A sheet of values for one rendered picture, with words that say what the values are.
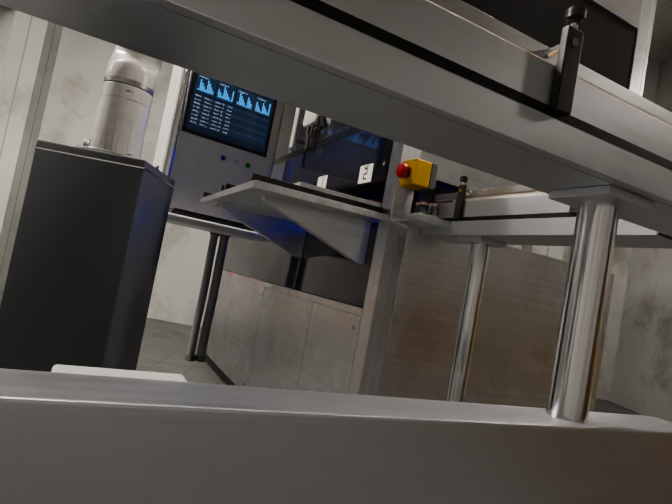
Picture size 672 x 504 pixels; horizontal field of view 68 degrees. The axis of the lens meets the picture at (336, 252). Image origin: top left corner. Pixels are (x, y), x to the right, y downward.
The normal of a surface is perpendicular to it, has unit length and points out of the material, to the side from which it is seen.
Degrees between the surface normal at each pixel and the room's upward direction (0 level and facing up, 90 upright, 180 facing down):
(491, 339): 90
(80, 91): 90
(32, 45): 90
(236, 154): 90
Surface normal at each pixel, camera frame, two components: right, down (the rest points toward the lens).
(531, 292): 0.44, 0.03
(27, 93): 0.05, -0.04
